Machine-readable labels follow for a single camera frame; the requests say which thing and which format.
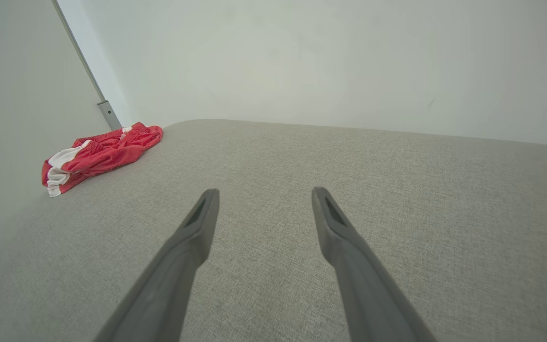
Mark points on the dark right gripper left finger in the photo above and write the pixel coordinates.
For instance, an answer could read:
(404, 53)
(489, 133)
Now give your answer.
(159, 299)

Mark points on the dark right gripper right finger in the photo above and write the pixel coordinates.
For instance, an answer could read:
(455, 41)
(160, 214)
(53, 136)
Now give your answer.
(373, 299)

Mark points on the red white-striped shorts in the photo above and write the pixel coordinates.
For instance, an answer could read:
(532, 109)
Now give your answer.
(102, 154)

